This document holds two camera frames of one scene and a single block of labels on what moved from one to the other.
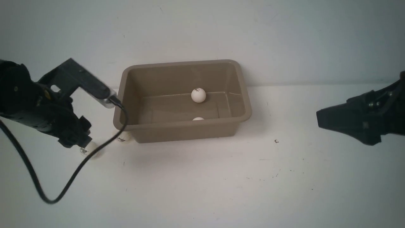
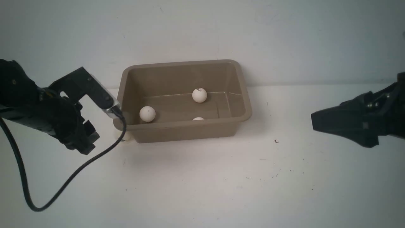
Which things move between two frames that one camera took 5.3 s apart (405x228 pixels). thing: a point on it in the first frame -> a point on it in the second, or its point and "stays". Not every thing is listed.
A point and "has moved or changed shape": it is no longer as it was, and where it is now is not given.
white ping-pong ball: [125, 137] stays
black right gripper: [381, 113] stays
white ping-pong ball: [90, 147] has moved or changed shape
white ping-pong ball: [198, 95] stays
